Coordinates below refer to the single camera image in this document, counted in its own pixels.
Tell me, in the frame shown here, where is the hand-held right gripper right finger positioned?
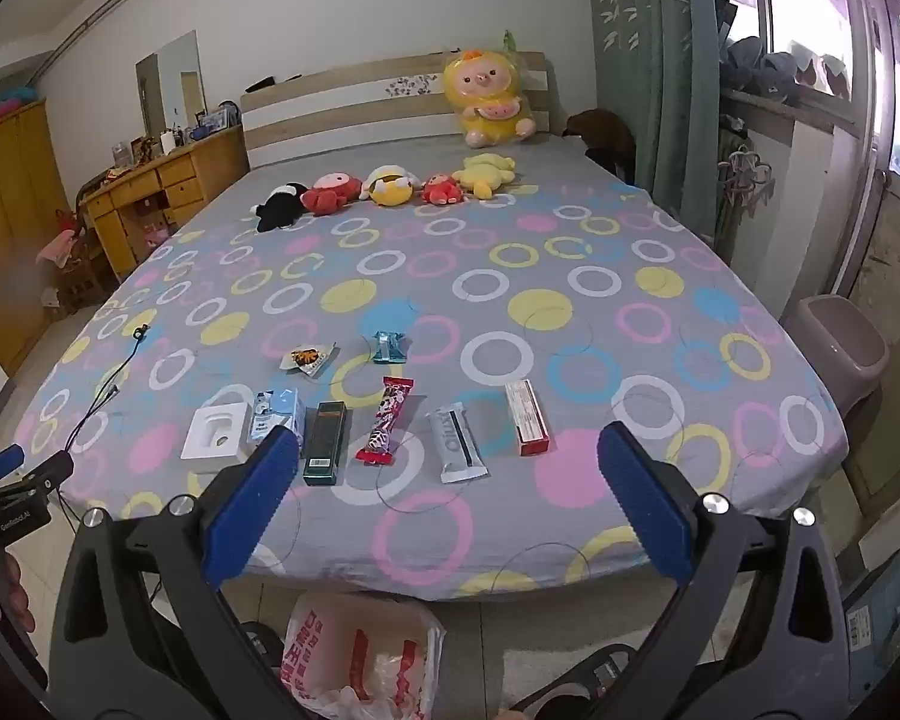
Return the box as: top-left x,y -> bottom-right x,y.
596,422 -> 852,720

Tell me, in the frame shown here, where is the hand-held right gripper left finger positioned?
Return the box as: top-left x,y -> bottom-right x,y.
49,424 -> 323,720

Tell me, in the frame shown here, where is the dark green box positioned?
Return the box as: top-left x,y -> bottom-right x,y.
302,401 -> 346,486

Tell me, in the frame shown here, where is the red candy wrapper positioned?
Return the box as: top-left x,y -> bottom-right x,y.
355,377 -> 416,466

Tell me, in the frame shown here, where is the person's left hand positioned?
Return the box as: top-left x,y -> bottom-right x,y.
0,555 -> 38,635

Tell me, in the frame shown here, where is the white tray box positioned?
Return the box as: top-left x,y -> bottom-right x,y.
180,401 -> 254,460

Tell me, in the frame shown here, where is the light blue box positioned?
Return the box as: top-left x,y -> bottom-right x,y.
246,388 -> 305,447

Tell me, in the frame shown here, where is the white and orange snack packet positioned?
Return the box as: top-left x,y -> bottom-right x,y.
280,343 -> 338,376

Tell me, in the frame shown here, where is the red and white box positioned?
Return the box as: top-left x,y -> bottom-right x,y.
505,379 -> 552,456

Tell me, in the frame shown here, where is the black slipper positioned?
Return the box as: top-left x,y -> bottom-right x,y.
238,619 -> 286,670
510,643 -> 646,720

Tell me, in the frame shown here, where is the white red-print plastic bag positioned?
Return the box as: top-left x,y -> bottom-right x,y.
281,591 -> 447,720

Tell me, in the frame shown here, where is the silver white wrapper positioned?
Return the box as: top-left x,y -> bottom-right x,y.
427,403 -> 488,482

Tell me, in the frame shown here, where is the wooden chair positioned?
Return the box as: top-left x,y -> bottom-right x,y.
41,225 -> 113,316

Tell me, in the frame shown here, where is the mauve plastic bin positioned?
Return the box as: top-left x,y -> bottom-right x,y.
780,294 -> 890,421

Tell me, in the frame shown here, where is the yellow wooden wardrobe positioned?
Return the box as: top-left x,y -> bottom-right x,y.
0,99 -> 72,368

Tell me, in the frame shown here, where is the blue cardboard box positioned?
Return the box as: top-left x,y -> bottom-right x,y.
844,540 -> 900,698

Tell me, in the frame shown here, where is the black and white plush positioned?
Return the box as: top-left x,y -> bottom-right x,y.
251,182 -> 312,233

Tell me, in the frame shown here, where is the bed with circle-print sheet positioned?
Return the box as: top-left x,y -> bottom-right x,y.
11,131 -> 852,605

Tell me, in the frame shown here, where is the red round plush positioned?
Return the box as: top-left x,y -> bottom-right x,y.
300,171 -> 362,217

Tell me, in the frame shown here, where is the wooden desk with drawers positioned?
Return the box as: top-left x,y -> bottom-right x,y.
81,124 -> 250,286

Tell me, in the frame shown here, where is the yellow round plush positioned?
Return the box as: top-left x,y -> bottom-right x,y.
366,165 -> 425,207

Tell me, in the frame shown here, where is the bundle of metal hangers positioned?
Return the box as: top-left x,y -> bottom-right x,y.
716,142 -> 777,211

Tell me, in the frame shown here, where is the small red plush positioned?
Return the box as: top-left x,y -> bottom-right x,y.
420,172 -> 464,207

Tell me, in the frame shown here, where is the clutter of small desk items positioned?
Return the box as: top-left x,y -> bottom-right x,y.
105,109 -> 241,175

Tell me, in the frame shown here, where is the pink and blue bedding bundle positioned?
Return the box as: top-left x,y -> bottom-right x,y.
0,82 -> 46,130

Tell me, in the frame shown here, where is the pale yellow duck plush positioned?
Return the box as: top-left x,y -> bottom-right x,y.
451,154 -> 517,201

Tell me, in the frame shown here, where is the striped wooden headboard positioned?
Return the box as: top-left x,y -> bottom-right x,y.
240,52 -> 552,170

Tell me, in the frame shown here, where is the large yellow pig plush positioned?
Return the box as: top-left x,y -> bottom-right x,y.
442,49 -> 539,149

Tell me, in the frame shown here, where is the grey-blue slipper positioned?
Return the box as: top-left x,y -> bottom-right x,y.
720,36 -> 766,91
757,52 -> 802,104

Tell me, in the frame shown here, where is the green leaf-print curtain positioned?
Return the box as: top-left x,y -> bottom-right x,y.
586,0 -> 728,203

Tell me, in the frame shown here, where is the window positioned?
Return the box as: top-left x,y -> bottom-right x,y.
709,0 -> 900,188

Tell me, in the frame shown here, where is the black cable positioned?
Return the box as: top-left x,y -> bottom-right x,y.
56,322 -> 155,496

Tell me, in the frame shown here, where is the wall mirror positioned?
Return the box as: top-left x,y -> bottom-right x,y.
135,30 -> 207,140

